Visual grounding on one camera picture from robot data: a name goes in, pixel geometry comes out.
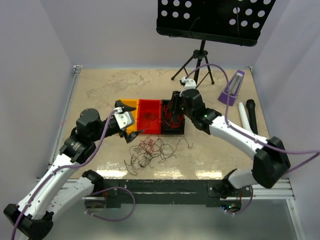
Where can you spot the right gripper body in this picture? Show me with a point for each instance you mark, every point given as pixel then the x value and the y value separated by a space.
pixel 178 104

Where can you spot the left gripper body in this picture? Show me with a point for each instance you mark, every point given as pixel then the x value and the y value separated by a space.
pixel 121 131

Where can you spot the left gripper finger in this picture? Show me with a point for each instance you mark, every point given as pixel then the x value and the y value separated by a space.
pixel 129 137
pixel 128 105

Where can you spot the black plastic bin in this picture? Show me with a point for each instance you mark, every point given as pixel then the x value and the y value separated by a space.
pixel 168 125

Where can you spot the orange plastic bin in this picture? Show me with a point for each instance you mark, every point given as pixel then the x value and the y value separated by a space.
pixel 135 115

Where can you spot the red plastic bin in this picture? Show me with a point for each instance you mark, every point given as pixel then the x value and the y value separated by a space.
pixel 149 105

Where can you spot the small brown cable clump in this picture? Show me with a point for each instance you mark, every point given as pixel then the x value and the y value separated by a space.
pixel 149 120

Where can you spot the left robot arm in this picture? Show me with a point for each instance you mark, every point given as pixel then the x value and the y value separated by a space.
pixel 35 214

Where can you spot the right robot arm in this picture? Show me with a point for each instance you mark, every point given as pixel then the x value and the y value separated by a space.
pixel 270 161

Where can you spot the purple metronome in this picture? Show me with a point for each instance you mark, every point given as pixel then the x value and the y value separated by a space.
pixel 232 88

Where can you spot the white microphone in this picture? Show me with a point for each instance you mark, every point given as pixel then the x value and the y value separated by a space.
pixel 243 117

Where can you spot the black microphone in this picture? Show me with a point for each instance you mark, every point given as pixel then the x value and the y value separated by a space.
pixel 251 105

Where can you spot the black music stand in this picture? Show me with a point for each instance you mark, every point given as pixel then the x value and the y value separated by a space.
pixel 235 22

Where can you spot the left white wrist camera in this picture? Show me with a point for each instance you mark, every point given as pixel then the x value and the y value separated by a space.
pixel 123 118

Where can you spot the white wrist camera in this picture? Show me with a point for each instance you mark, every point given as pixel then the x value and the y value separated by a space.
pixel 123 118
pixel 187 83

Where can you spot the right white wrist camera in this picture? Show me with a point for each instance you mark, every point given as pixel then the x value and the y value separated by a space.
pixel 187 83

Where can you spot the aluminium frame rail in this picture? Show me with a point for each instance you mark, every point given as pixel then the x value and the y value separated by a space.
pixel 282 190

